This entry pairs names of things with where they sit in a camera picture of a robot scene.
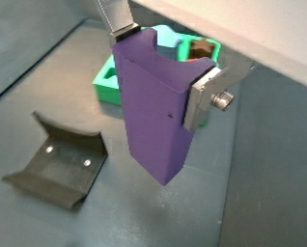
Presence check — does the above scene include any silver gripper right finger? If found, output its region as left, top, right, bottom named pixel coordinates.
left=182, top=52, right=256, bottom=131

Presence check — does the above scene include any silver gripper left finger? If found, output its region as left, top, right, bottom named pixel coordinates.
left=94, top=0, right=139, bottom=44

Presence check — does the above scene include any purple arch block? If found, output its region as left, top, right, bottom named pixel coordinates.
left=111, top=28, right=214, bottom=185

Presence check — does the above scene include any green shape sorter board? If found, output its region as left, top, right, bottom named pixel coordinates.
left=93, top=33, right=220, bottom=105

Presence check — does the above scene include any red heptagon block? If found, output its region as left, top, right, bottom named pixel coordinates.
left=185, top=58, right=198, bottom=62

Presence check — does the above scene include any brown star block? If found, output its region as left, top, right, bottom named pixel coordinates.
left=188, top=39, right=214, bottom=59

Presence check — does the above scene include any blue pentagon block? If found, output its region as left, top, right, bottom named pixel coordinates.
left=153, top=25, right=181, bottom=60

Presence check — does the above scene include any black curved stand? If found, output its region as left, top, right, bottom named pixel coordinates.
left=2, top=112, right=107, bottom=209

